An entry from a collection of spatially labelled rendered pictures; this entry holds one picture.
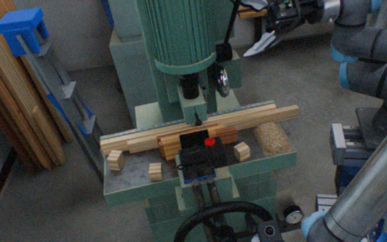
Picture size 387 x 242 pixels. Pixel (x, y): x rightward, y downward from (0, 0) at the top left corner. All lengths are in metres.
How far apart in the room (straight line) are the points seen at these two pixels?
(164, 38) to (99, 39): 2.71
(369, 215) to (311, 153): 1.76
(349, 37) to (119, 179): 0.76
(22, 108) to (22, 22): 0.82
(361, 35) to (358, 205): 0.47
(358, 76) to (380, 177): 0.68
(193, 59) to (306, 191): 1.45
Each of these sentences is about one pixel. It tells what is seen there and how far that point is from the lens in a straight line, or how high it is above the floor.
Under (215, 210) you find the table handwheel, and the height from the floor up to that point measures 0.95.
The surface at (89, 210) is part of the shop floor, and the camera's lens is 2.33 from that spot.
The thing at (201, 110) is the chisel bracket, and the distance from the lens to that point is 1.08.
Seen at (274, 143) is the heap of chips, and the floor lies 0.93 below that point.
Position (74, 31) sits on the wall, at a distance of 3.63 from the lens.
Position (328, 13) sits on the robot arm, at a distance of 0.94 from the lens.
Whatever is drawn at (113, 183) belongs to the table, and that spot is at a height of 0.90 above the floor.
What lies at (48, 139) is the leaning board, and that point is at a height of 0.26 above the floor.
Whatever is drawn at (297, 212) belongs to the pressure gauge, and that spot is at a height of 0.69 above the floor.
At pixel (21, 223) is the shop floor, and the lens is 2.48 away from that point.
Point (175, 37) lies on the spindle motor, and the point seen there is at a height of 1.31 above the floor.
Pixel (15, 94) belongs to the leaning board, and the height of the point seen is 0.62.
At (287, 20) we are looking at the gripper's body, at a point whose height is 1.34.
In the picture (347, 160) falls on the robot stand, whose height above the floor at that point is 0.71.
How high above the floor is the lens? 1.68
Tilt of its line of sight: 38 degrees down
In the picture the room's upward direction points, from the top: 9 degrees counter-clockwise
